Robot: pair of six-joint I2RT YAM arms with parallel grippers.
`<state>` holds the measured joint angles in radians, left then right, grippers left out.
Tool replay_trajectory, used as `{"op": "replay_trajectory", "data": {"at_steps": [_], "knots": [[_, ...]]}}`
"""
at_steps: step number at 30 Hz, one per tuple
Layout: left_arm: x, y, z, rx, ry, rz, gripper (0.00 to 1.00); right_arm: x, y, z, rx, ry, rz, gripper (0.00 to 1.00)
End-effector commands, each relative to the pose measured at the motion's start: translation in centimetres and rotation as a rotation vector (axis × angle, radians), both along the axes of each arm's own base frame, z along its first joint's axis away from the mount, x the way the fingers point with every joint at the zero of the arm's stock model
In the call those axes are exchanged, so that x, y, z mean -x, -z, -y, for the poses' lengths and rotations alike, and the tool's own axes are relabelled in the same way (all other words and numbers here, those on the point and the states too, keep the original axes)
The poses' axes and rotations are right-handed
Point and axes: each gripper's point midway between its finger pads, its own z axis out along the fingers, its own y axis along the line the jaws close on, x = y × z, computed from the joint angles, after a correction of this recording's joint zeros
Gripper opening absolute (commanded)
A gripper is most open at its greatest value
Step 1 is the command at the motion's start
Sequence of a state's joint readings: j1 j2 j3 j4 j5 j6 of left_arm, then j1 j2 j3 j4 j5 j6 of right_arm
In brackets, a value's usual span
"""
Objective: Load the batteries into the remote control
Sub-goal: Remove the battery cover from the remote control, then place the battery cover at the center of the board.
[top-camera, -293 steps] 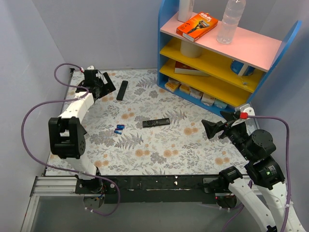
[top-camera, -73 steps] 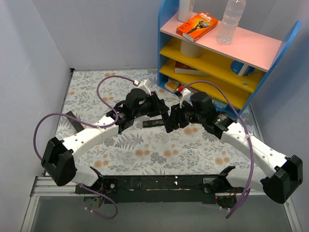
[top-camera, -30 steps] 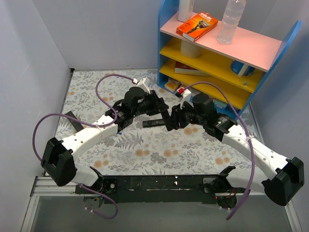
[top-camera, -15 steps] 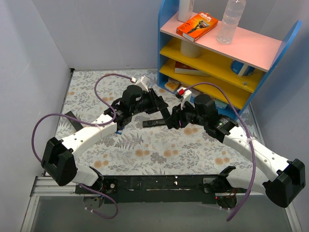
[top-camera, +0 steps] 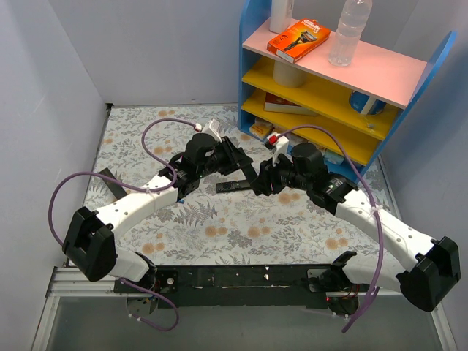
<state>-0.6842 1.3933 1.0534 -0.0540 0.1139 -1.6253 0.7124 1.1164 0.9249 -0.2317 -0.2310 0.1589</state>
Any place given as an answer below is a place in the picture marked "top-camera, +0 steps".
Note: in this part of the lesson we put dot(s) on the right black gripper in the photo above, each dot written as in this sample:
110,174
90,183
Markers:
268,175

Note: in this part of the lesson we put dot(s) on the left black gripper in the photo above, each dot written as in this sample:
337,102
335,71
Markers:
236,156

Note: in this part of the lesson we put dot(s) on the black remote control body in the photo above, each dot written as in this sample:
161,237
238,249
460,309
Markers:
249,173

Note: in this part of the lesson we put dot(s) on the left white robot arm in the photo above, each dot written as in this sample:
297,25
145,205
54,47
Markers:
92,236

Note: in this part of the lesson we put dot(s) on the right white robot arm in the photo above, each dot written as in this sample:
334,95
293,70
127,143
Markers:
421,268

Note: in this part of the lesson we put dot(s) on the black remote with buttons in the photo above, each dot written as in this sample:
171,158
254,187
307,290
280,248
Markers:
232,186

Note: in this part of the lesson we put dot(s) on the yellow tissue pack left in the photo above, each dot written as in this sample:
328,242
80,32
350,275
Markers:
261,128

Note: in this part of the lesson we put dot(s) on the red white book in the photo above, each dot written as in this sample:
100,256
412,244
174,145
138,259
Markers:
277,104

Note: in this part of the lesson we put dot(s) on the light blue tissue pack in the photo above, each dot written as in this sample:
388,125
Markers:
333,158

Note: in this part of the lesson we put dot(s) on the blue shelf unit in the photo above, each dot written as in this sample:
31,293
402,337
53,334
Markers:
391,77

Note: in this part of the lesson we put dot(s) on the white paper roll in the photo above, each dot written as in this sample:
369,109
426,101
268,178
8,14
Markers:
288,76

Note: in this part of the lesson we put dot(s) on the orange razor box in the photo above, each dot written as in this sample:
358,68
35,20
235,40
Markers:
298,40

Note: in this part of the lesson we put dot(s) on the black battery cover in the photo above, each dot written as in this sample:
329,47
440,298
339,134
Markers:
115,186

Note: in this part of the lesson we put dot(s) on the white bottle on shelf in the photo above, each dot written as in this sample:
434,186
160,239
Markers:
281,14

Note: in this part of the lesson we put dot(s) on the clear plastic bottle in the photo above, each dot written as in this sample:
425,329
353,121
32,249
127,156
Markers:
352,22

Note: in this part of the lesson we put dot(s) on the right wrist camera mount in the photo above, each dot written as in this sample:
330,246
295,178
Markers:
278,145

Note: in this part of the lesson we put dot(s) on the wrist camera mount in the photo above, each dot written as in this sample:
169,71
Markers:
278,145
211,128

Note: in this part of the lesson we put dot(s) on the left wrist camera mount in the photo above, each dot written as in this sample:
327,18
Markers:
211,128

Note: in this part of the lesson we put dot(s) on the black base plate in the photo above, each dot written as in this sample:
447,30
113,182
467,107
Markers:
248,285

